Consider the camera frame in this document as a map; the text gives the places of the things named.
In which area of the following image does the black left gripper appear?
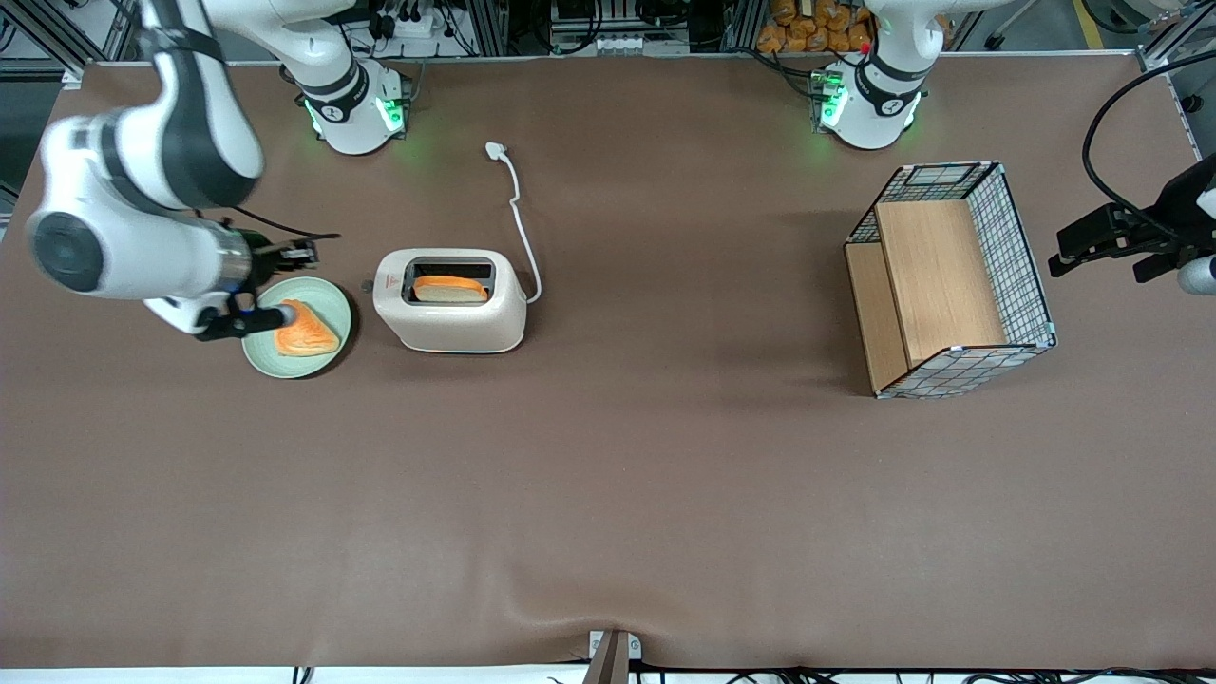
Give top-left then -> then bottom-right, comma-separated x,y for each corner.
1049,157 -> 1216,284

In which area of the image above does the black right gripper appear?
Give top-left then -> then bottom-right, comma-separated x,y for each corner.
247,231 -> 319,297

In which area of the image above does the white two-slot toaster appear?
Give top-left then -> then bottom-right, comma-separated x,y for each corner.
359,248 -> 528,355

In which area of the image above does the triangular orange pastry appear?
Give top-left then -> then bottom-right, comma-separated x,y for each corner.
274,299 -> 341,358

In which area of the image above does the pale green round plate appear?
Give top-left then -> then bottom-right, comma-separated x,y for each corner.
241,276 -> 353,380

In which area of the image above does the bread slice with orange crust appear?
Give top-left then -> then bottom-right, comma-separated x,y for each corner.
412,275 -> 491,305

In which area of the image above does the wooden shelf insert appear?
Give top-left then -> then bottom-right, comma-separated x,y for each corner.
845,199 -> 1010,393

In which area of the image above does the white power strip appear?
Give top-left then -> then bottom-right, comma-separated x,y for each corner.
366,0 -> 449,39

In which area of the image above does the bag of bread rolls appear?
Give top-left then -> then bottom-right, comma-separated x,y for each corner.
756,0 -> 875,55

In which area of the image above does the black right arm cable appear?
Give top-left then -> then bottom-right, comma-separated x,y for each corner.
195,207 -> 341,240

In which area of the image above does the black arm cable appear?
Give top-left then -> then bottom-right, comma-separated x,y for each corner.
1082,50 -> 1216,238
195,207 -> 341,240

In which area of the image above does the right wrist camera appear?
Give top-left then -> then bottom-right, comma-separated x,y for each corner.
194,302 -> 296,342

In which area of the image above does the wire grid basket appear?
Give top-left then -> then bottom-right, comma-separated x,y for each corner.
844,161 -> 1058,400

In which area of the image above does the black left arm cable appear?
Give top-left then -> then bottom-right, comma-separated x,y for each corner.
1082,50 -> 1216,238

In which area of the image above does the white toaster power cable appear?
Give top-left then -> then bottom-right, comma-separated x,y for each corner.
484,142 -> 544,305

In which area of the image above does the metal table edge bracket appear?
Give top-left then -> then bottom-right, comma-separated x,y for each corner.
586,629 -> 643,684

